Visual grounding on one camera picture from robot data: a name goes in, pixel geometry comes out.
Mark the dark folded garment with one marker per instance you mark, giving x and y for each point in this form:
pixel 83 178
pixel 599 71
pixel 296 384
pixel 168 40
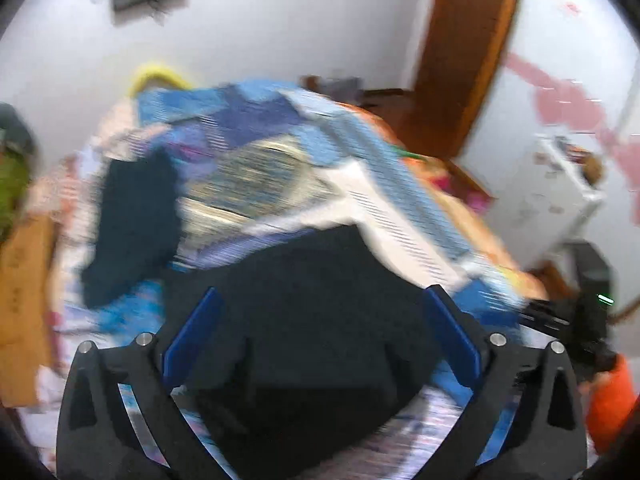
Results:
pixel 137 230

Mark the grey pillow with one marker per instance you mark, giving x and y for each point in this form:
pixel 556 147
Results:
pixel 15 127

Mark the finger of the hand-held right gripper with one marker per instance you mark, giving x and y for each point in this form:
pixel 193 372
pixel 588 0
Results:
pixel 547 317

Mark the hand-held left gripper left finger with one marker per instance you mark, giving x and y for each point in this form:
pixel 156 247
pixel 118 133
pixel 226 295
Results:
pixel 195 332

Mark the wooden lap tray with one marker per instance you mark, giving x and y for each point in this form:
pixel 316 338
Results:
pixel 25 310

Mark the green storage box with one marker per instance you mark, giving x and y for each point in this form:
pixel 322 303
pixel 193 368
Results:
pixel 12 195

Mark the blue patchwork blanket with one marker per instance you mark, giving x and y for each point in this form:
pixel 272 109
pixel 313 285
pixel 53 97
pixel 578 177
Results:
pixel 280 160

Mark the black pants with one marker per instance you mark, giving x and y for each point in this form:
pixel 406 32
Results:
pixel 310 340

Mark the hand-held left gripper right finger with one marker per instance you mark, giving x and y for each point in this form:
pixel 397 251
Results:
pixel 452 332

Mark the orange bed sheet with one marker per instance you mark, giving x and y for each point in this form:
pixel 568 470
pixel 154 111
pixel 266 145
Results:
pixel 450 195

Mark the grey bag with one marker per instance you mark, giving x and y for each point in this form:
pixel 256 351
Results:
pixel 335 87

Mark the brown wooden door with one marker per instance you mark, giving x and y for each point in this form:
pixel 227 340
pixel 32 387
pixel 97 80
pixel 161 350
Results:
pixel 465 50

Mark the white wardrobe door pink hearts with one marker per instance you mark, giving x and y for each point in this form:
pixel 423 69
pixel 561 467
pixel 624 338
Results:
pixel 575 60

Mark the yellow foam headboard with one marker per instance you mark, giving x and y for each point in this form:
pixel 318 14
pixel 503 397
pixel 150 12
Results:
pixel 155 77

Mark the person's right forearm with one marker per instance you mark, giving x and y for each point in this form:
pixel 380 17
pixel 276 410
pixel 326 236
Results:
pixel 610 402

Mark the white cabinet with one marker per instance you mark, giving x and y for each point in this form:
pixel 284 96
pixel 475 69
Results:
pixel 545 200

